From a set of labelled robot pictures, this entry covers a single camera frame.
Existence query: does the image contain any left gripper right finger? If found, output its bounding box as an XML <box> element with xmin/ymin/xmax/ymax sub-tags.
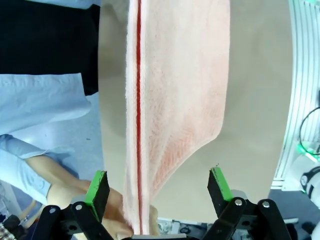
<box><xmin>203</xmin><ymin>166</ymin><xmax>292</xmax><ymax>240</ymax></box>

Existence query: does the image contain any person's right forearm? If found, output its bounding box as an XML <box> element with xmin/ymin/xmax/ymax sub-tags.
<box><xmin>0</xmin><ymin>133</ymin><xmax>85</xmax><ymax>210</ymax></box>

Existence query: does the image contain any person in light blue shirt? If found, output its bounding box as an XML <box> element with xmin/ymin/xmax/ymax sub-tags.
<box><xmin>0</xmin><ymin>0</ymin><xmax>102</xmax><ymax>137</ymax></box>

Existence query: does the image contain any black looped cable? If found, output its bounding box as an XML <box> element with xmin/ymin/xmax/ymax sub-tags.
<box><xmin>300</xmin><ymin>106</ymin><xmax>320</xmax><ymax>151</ymax></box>

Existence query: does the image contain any person's right hand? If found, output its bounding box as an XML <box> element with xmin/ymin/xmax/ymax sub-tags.
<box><xmin>46</xmin><ymin>178</ymin><xmax>160</xmax><ymax>238</ymax></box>

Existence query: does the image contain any white aluminium frame rail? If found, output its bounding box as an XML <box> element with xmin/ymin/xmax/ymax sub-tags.
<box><xmin>269</xmin><ymin>0</ymin><xmax>320</xmax><ymax>191</ymax></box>

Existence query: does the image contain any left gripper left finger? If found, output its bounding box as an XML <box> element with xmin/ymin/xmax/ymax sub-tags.
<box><xmin>32</xmin><ymin>170</ymin><xmax>113</xmax><ymax>240</ymax></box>

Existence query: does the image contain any pink towel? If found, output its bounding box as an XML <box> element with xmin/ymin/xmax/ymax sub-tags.
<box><xmin>123</xmin><ymin>0</ymin><xmax>231</xmax><ymax>236</ymax></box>

